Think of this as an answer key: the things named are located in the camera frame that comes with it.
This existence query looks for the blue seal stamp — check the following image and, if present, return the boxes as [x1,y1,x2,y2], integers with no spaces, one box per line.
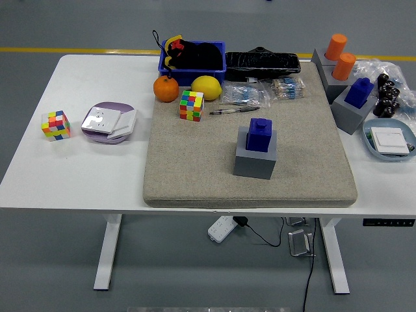
[245,117,273,153]
[344,77,374,110]

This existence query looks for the grey cube seal holder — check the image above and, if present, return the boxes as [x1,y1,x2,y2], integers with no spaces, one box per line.
[320,63,358,105]
[233,125,279,181]
[331,84,374,136]
[311,47,342,68]

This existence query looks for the orange cylinder seal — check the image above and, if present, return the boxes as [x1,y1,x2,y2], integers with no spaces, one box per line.
[324,33,348,62]
[331,52,357,81]

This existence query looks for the grey-brown mat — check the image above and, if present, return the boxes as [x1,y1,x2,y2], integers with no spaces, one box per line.
[142,61,358,209]

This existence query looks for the black clear pen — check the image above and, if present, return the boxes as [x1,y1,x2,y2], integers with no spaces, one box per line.
[209,106,261,116]

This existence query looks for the large colourful puzzle cube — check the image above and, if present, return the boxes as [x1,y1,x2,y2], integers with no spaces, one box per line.
[179,90,205,123]

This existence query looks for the clear blue pen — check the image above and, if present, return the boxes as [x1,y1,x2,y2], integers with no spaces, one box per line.
[218,99,257,108]

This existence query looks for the yellow lemon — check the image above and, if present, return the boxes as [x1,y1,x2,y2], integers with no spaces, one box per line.
[190,75,223,101]

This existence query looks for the bag of blue resistors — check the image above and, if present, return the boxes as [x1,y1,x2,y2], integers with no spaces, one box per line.
[222,81,271,109]

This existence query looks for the white power strip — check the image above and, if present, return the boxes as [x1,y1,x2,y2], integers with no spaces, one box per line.
[207,215,237,243]

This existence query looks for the orange fruit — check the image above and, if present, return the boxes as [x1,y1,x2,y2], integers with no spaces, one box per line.
[153,75,180,103]

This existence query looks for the blue plastic bin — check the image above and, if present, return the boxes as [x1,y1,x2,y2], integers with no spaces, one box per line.
[157,40,227,88]

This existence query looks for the black bag with yellow trim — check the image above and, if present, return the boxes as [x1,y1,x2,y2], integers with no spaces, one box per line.
[151,29,222,73]

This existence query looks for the bag of tan resistors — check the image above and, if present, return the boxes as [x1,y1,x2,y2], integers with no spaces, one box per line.
[270,77,306,101]

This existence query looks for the black wrapped keyboard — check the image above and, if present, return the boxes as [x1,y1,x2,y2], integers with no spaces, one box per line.
[224,45,302,83]

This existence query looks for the purple plate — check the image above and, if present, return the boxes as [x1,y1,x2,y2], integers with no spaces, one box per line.
[80,101,137,145]

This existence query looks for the white table leg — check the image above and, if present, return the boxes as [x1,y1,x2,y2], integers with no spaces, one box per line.
[318,216,350,295]
[93,213,124,291]

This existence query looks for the small colourful puzzle cube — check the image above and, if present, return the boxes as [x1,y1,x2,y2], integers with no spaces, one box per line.
[41,110,72,142]

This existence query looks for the light blue plate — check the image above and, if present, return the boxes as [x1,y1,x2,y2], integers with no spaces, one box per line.
[361,118,416,163]

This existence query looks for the clear plastic bag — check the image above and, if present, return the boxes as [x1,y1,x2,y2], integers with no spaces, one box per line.
[352,58,416,116]

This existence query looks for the black table control panel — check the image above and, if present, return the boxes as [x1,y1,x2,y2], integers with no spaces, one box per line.
[363,219,416,227]

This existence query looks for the black plug with cord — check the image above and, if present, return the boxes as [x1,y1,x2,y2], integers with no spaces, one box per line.
[233,216,285,248]

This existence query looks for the white switch panel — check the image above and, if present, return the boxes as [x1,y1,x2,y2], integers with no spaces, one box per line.
[106,109,138,140]
[370,127,412,155]

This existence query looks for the small metal bracket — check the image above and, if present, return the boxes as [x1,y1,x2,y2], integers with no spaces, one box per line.
[285,216,309,227]

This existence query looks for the white wall socket panel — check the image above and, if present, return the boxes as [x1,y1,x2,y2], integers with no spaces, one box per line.
[81,106,124,135]

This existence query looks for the large metal bracket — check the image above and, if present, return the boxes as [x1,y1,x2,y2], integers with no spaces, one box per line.
[288,229,317,257]

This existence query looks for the black floor cable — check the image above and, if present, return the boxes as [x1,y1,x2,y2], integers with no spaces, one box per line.
[302,217,318,312]

